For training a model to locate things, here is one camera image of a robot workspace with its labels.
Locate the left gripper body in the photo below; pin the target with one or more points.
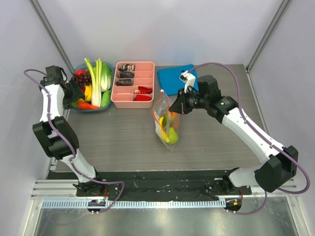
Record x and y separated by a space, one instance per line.
73 93

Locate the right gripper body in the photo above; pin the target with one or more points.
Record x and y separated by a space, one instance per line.
182 102

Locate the green orange mango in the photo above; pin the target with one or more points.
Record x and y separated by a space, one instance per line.
172 120

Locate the purple grape bunch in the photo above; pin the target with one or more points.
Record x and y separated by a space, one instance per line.
82 79

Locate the orange carrot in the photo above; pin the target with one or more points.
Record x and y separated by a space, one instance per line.
86 106

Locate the clear zip top bag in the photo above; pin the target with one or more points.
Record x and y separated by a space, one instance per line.
160 109

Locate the green pear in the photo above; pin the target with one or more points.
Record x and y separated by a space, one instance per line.
172 136

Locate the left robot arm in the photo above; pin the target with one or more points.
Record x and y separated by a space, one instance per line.
54 133

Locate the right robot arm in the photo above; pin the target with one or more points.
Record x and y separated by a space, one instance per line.
204 93

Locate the teal food bowl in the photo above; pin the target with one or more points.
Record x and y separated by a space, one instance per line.
100 109

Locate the yellow banana bunch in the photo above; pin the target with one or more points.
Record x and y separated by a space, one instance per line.
88 93

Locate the red apple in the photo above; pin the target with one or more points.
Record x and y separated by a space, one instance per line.
80 72

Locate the blue folded cloth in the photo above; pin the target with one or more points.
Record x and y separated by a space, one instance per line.
169 79

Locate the green celery stalks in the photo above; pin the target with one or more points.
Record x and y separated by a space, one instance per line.
95 76

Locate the green lettuce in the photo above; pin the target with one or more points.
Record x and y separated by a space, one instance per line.
105 84

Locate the pink divided tray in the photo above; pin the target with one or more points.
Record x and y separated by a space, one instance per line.
144 75

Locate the dark sushi roll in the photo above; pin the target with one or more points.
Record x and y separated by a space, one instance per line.
127 67
126 75
124 82

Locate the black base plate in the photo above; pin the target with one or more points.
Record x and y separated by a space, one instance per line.
183 186

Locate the perforated cable rail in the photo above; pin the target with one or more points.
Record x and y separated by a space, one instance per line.
96 203

